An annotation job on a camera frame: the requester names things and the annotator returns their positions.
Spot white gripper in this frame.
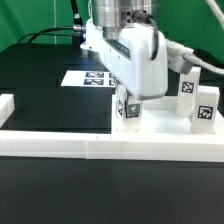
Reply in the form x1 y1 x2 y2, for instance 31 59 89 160
86 19 168 118

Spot white square table top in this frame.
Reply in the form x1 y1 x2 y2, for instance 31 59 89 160
111 96 224 136

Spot white sheet with AprilTags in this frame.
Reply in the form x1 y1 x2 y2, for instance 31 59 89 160
61 70 116 88

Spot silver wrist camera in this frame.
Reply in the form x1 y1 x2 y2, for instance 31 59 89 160
166 40 194 74

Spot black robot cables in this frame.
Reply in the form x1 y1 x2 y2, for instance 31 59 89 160
17 0 88 45

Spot white U-shaped fence wall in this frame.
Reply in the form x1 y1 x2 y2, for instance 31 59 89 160
0 93 224 163

